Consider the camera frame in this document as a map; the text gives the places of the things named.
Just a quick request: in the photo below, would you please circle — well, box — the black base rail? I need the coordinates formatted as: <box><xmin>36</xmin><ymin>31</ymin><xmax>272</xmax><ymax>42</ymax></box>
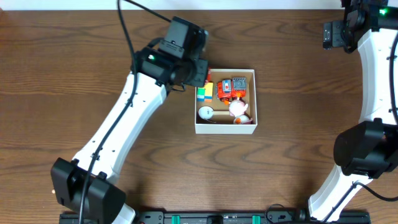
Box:
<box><xmin>58</xmin><ymin>210</ymin><xmax>371</xmax><ymax>224</ymax></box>

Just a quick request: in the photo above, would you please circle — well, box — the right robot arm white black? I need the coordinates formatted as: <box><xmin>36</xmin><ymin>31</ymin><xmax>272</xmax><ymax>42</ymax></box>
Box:
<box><xmin>295</xmin><ymin>0</ymin><xmax>397</xmax><ymax>223</ymax></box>

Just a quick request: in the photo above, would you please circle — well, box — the red toy fire truck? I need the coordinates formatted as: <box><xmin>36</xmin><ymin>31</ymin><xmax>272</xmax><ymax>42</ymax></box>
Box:
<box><xmin>215</xmin><ymin>77</ymin><xmax>247</xmax><ymax>104</ymax></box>

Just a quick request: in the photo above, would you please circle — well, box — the colourful puzzle cube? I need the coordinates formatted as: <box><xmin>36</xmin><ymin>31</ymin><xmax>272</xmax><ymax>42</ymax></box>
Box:
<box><xmin>197</xmin><ymin>82</ymin><xmax>213</xmax><ymax>103</ymax></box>

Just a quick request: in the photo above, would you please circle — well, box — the pink white pig toy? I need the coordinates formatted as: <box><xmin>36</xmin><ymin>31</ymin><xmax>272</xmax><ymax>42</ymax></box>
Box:
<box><xmin>223</xmin><ymin>98</ymin><xmax>252</xmax><ymax>124</ymax></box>

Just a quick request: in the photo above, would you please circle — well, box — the red many-sided die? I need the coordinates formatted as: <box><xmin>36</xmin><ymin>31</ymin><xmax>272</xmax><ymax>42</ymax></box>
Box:
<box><xmin>205</xmin><ymin>68</ymin><xmax>211</xmax><ymax>83</ymax></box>

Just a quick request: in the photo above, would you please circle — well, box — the white cardboard box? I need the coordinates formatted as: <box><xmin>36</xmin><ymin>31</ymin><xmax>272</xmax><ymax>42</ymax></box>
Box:
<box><xmin>195</xmin><ymin>69</ymin><xmax>257</xmax><ymax>134</ymax></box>

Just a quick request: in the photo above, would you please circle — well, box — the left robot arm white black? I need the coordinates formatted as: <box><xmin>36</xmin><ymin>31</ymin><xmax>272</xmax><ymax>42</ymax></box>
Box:
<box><xmin>50</xmin><ymin>17</ymin><xmax>208</xmax><ymax>223</ymax></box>

